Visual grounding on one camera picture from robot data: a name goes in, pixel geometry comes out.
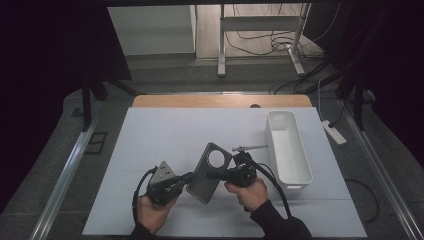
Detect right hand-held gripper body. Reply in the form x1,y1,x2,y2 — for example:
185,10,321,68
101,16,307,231
221,143,270,188

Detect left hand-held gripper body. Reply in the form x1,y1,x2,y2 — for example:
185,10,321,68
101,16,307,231
145,160,188,206

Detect grey phone case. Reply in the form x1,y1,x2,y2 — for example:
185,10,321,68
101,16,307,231
185,142,234,205

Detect person's right hand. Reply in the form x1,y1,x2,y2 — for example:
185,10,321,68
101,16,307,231
223,176,270,213

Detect person's left hand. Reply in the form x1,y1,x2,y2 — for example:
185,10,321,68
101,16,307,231
136,194,178,235

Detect white plastic bin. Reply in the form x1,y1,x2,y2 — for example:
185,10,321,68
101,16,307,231
265,110,314,200

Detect white table mat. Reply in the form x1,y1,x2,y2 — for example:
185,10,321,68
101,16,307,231
82,106,368,238

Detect black floor socket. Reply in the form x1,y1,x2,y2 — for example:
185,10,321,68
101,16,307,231
84,131,108,155

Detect white power strip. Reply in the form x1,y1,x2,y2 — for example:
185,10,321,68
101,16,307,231
321,119,348,146

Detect black metal stand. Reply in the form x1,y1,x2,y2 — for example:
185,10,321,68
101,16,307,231
80,71,141,132
335,71,368,131

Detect white cabinet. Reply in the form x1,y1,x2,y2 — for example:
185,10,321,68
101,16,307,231
107,4,197,57

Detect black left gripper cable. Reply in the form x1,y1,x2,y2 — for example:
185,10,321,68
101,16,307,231
131,166,158,225

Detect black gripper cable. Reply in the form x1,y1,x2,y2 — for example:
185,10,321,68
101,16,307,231
131,166,158,225
254,162,293,220

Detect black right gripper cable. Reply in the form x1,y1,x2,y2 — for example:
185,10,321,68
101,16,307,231
254,162,293,220

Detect aluminium rail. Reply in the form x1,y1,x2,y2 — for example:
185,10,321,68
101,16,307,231
339,99,424,240
29,120,98,240

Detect black cables on floor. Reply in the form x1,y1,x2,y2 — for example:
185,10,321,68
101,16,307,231
224,3,344,95

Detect black looped cable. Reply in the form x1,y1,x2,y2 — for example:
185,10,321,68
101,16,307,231
344,178,380,224

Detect white desk frame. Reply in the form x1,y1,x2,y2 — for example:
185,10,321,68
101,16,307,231
217,3,312,78

